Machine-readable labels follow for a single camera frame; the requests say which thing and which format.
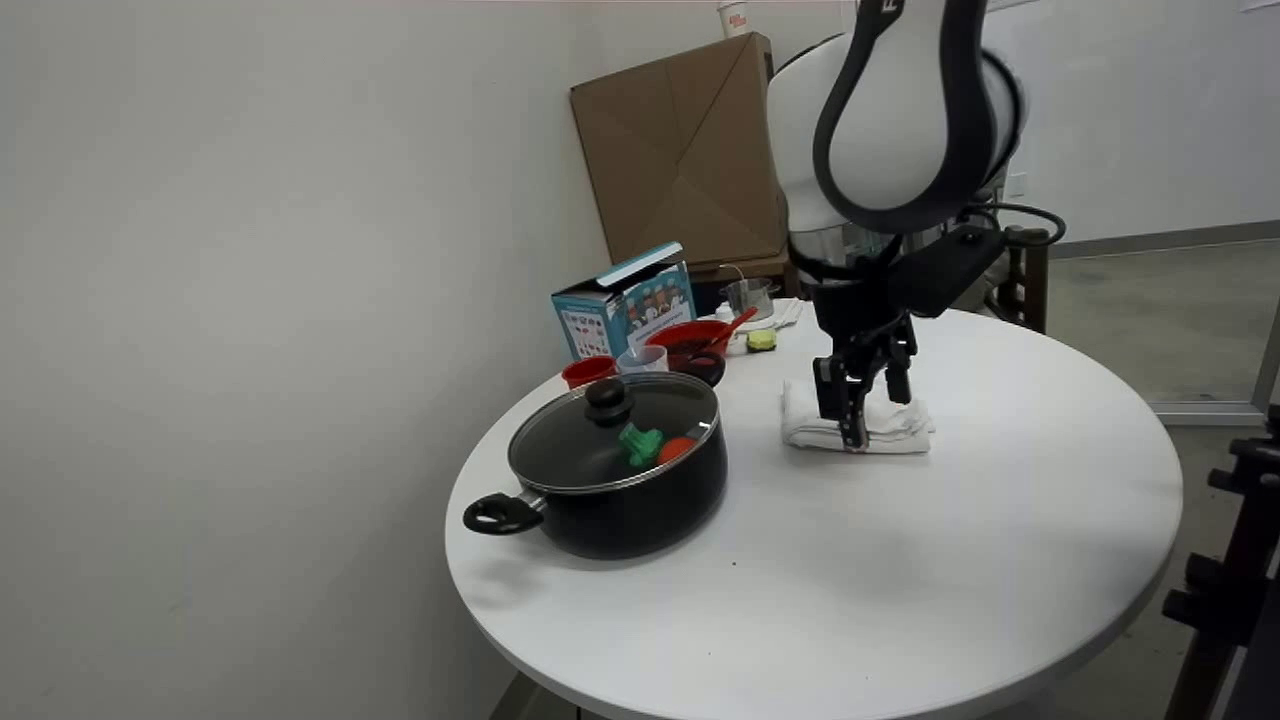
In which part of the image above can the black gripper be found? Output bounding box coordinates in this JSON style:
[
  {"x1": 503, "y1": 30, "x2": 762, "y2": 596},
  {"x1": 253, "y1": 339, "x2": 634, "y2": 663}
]
[{"x1": 788, "y1": 225, "x2": 1003, "y2": 453}]

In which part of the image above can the white towel with red stripes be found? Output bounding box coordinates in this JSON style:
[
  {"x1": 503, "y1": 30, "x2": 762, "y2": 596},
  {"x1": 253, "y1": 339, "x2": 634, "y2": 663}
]
[{"x1": 779, "y1": 379, "x2": 935, "y2": 462}]

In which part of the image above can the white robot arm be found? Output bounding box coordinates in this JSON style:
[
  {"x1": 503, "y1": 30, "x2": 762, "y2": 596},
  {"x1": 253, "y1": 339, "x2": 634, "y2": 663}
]
[{"x1": 766, "y1": 0, "x2": 1023, "y2": 453}]

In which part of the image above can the yellow green sponge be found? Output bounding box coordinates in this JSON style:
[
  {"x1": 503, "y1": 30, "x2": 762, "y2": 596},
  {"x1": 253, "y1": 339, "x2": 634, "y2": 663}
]
[{"x1": 743, "y1": 328, "x2": 775, "y2": 354}]

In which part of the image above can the black chair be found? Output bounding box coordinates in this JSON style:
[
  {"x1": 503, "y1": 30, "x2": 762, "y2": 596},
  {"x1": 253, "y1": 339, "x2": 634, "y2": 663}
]
[{"x1": 996, "y1": 229, "x2": 1049, "y2": 332}]

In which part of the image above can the red bowl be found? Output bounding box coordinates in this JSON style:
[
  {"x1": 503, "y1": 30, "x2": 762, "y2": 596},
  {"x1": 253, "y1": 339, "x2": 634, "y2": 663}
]
[{"x1": 654, "y1": 319, "x2": 727, "y2": 383}]

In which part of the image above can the orange toy in pot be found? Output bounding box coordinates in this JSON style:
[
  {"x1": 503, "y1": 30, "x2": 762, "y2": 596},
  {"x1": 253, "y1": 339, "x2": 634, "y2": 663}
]
[{"x1": 662, "y1": 437, "x2": 695, "y2": 463}]

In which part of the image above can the green toy in pot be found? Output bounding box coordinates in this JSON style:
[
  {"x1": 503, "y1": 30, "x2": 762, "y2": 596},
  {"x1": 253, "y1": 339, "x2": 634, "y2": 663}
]
[{"x1": 620, "y1": 423, "x2": 666, "y2": 468}]

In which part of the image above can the black cooking pot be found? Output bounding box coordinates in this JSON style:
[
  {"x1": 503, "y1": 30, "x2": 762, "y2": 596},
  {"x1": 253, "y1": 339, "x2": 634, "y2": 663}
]
[{"x1": 463, "y1": 423, "x2": 727, "y2": 559}]

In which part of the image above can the glass pot lid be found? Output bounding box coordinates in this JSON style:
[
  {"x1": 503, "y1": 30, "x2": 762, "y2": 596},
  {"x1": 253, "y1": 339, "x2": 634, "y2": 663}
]
[{"x1": 509, "y1": 371, "x2": 720, "y2": 496}]

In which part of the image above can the blue and white carton box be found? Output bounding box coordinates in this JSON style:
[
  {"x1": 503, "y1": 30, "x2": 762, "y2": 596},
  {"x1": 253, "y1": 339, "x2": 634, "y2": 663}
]
[{"x1": 552, "y1": 241, "x2": 695, "y2": 362}]

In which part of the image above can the large cardboard box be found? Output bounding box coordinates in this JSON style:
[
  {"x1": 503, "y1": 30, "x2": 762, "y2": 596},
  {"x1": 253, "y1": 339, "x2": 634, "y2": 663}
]
[{"x1": 569, "y1": 34, "x2": 786, "y2": 268}]

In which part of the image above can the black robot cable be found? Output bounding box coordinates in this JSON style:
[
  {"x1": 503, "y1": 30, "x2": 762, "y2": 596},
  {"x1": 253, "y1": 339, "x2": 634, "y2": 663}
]
[{"x1": 983, "y1": 197, "x2": 1074, "y2": 252}]

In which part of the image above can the black camera tripod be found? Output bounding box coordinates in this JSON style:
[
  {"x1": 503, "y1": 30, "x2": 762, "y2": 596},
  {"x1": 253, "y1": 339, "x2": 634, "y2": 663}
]
[{"x1": 1165, "y1": 409, "x2": 1280, "y2": 720}]

